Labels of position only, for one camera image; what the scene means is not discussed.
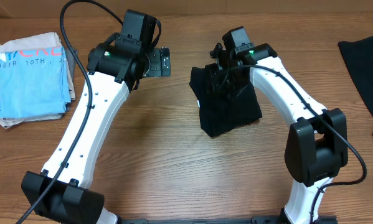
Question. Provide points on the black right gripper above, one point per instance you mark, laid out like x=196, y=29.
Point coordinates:
x=218, y=88

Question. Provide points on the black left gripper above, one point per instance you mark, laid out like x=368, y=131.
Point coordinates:
x=159, y=65

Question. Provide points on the black t-shirt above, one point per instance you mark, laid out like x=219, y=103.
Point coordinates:
x=219, y=113

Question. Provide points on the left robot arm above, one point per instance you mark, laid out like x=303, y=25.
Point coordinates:
x=61, y=190

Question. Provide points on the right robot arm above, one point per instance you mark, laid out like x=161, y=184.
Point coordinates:
x=315, y=150

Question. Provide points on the beige folded t-shirt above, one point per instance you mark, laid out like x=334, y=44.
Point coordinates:
x=40, y=41

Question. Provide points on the light blue folded t-shirt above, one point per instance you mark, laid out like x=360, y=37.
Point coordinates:
x=33, y=83

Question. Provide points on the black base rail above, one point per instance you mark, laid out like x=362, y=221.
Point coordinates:
x=189, y=221

